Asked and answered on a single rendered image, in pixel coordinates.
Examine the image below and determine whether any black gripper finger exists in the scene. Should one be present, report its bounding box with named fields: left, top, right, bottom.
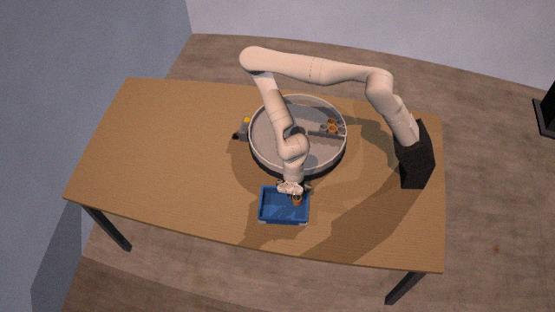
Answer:
left=296, top=184, right=311, bottom=200
left=276, top=179, right=292, bottom=199

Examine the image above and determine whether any dark blue open crate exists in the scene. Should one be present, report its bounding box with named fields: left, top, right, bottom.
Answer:
left=258, top=185, right=309, bottom=226

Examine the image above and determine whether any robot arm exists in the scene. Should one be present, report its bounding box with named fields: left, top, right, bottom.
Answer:
left=239, top=46, right=419, bottom=195

